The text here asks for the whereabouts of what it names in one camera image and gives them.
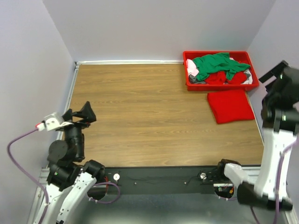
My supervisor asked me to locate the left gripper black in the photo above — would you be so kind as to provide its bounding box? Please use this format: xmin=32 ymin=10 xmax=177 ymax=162
xmin=61 ymin=100 xmax=96 ymax=159

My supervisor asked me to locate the red t shirt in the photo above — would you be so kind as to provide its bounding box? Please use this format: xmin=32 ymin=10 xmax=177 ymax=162
xmin=204 ymin=71 xmax=247 ymax=85
xmin=207 ymin=90 xmax=255 ymax=124

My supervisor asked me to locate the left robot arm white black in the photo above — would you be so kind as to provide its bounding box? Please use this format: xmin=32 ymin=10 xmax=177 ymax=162
xmin=34 ymin=102 xmax=105 ymax=224

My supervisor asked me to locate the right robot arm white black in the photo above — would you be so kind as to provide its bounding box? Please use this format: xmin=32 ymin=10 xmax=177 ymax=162
xmin=215 ymin=61 xmax=299 ymax=211

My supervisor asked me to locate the red plastic bin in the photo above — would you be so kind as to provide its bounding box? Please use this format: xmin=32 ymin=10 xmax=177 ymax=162
xmin=182 ymin=50 xmax=259 ymax=91

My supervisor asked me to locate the red t shirt in bin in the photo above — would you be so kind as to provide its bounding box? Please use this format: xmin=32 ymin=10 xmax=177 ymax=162
xmin=204 ymin=71 xmax=247 ymax=85

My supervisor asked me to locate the green t shirt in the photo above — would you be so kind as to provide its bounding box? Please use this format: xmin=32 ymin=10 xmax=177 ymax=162
xmin=192 ymin=52 xmax=250 ymax=81

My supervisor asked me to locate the grey t shirt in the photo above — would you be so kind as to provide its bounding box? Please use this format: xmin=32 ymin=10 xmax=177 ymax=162
xmin=188 ymin=75 xmax=206 ymax=84

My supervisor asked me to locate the pink t shirt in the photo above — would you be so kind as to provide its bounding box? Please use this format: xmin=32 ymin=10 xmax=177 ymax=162
xmin=186 ymin=59 xmax=199 ymax=77

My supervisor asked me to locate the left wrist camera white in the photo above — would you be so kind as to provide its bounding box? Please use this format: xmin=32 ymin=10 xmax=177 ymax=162
xmin=36 ymin=112 xmax=72 ymax=131

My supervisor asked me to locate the aluminium frame rail front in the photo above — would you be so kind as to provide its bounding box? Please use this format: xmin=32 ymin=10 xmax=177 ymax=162
xmin=37 ymin=166 xmax=262 ymax=187

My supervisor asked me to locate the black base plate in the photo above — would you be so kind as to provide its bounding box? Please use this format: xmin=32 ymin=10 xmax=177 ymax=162
xmin=105 ymin=166 xmax=234 ymax=195

